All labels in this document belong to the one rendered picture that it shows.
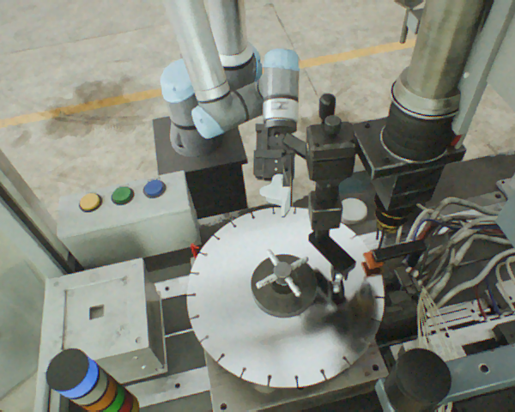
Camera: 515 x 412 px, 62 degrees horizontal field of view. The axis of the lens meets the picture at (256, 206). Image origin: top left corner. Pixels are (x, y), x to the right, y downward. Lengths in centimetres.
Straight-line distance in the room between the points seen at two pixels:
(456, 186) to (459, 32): 79
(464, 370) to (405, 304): 22
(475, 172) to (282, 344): 74
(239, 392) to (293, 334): 15
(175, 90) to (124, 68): 195
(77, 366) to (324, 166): 35
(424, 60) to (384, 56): 248
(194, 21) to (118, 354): 62
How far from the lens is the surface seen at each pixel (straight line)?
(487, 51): 45
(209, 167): 119
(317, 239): 69
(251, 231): 80
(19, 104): 307
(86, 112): 278
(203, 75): 93
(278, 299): 72
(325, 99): 53
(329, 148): 51
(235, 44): 111
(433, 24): 44
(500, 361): 65
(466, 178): 122
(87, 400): 56
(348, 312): 73
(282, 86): 91
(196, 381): 90
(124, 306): 84
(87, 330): 84
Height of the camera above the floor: 161
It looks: 53 degrees down
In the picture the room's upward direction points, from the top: 7 degrees counter-clockwise
